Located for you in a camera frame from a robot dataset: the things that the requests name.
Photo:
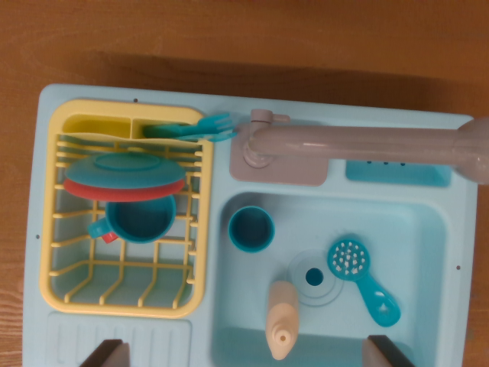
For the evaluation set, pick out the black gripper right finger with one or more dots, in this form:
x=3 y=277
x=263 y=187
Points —
x=382 y=353

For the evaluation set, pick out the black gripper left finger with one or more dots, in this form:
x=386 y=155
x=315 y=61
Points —
x=111 y=355

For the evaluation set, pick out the beige detergent bottle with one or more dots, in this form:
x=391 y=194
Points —
x=282 y=313

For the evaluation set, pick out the light blue toy sink unit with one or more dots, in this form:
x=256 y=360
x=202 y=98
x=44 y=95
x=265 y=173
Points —
x=401 y=229

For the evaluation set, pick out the teal dish brush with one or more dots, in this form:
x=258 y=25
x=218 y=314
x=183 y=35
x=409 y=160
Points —
x=349 y=260

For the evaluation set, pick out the red toy mug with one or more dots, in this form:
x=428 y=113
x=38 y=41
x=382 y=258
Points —
x=110 y=238

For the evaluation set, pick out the teal toy mug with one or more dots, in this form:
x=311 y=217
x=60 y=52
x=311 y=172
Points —
x=141 y=221

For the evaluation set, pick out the red toy plate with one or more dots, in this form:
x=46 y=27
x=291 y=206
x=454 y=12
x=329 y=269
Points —
x=126 y=195

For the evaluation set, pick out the teal toy cup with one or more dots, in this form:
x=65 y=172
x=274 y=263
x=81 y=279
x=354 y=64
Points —
x=251 y=229

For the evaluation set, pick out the teal toy plate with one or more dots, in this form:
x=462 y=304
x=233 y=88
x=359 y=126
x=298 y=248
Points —
x=122 y=172

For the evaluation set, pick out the grey toy faucet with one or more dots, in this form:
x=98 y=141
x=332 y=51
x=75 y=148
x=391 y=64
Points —
x=344 y=141

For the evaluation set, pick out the green toy utensil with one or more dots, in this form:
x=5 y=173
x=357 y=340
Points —
x=160 y=130

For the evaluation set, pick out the yellow dish rack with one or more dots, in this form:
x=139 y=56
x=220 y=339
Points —
x=126 y=109

